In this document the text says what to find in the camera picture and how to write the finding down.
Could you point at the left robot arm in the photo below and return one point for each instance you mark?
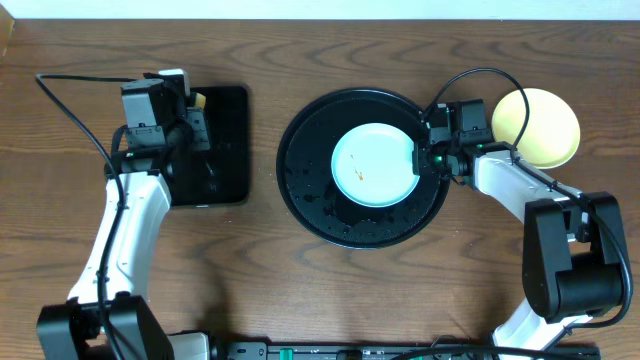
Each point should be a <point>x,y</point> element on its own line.
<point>106,314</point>

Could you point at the black round tray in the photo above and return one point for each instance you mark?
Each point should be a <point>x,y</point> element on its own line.
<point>310,192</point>

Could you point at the green yellow sponge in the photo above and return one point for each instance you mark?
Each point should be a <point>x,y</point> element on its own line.
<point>198,100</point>

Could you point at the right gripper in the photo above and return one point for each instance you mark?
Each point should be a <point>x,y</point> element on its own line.
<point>422,155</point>

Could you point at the light blue plate top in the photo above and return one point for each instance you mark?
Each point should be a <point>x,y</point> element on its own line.
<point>372,165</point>

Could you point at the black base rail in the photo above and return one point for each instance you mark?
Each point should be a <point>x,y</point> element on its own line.
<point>447,350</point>

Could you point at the yellow plate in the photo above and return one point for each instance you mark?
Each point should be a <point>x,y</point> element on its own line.
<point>552,135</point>

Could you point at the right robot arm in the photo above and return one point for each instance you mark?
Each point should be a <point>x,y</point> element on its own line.
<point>575,268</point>

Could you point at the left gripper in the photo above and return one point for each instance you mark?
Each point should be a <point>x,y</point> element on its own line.
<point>198,129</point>

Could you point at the black rectangular tray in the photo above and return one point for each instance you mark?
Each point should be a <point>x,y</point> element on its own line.
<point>221,174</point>

